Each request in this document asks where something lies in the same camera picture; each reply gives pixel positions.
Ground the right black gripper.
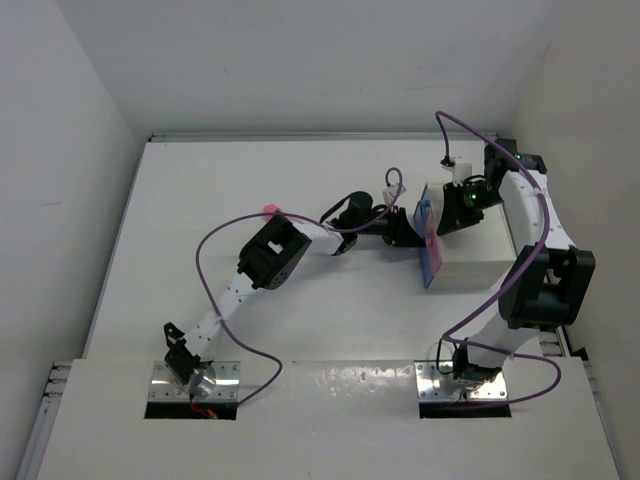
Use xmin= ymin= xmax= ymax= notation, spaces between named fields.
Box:
xmin=437 ymin=181 xmax=503 ymax=236

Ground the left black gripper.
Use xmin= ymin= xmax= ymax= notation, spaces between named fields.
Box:
xmin=354 ymin=204 xmax=424 ymax=247

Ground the purple bottom drawer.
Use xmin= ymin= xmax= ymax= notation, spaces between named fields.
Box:
xmin=414 ymin=227 xmax=437 ymax=289

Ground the blue drawer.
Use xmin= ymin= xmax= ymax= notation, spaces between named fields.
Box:
xmin=413 ymin=183 xmax=431 ymax=230

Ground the pink drawer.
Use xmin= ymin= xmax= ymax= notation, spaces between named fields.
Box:
xmin=424 ymin=208 xmax=442 ymax=275

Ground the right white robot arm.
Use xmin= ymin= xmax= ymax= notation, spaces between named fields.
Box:
xmin=437 ymin=139 xmax=596 ymax=385

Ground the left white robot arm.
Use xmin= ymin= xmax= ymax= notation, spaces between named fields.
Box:
xmin=164 ymin=191 xmax=424 ymax=385

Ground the white drawer cabinet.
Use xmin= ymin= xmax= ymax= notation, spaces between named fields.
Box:
xmin=427 ymin=184 xmax=516 ymax=292

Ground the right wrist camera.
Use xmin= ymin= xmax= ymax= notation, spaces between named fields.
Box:
xmin=440 ymin=156 xmax=473 ymax=186

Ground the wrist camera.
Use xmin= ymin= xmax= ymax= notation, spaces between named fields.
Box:
xmin=382 ymin=183 xmax=406 ymax=205
xmin=440 ymin=156 xmax=473 ymax=186

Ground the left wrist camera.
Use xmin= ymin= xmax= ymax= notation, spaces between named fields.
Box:
xmin=382 ymin=183 xmax=406 ymax=205

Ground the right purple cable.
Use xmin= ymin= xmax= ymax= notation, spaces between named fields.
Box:
xmin=433 ymin=110 xmax=562 ymax=409

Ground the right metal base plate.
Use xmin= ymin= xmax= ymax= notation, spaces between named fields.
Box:
xmin=414 ymin=360 xmax=508 ymax=404

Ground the metal base plate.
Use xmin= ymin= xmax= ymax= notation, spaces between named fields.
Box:
xmin=414 ymin=360 xmax=508 ymax=404
xmin=147 ymin=361 xmax=241 ymax=403

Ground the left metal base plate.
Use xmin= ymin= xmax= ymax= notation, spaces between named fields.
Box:
xmin=147 ymin=361 xmax=241 ymax=403

